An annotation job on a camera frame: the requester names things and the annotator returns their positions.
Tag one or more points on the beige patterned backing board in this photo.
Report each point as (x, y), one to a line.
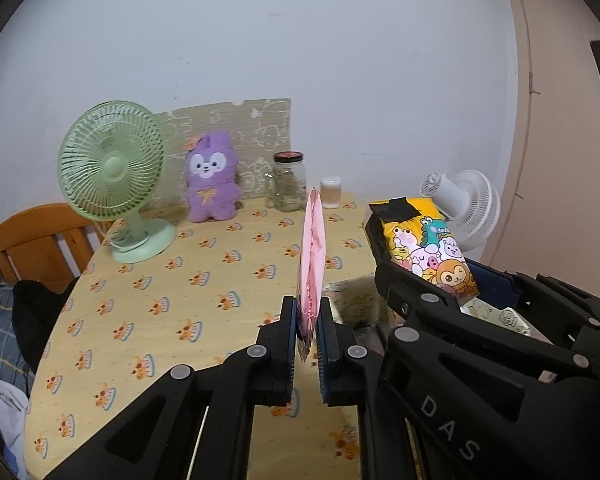
(260, 130)

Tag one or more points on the green table fan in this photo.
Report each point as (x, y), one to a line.
(110, 170)

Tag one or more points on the yellow cake print tablecloth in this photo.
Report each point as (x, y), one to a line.
(180, 300)

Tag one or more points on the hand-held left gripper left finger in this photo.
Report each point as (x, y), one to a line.
(292, 355)

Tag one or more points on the pink packet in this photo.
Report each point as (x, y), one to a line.
(312, 260)

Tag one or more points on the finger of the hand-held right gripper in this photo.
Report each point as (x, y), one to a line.
(412, 307)
(555, 300)

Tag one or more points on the glass jar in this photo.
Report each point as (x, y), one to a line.
(286, 185)

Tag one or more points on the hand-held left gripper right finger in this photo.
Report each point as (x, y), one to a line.
(323, 360)

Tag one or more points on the pale patterned storage box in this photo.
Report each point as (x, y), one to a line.
(355, 300)

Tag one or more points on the white garment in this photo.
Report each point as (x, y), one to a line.
(7, 410)

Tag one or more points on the black garment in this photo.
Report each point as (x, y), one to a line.
(35, 320)

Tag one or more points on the yellow cartoon snack packet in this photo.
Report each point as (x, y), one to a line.
(430, 250)

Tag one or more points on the pink door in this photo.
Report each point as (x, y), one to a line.
(555, 110)

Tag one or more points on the white fan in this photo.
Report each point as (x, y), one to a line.
(475, 205)

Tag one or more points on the purple plush toy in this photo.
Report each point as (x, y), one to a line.
(212, 185)

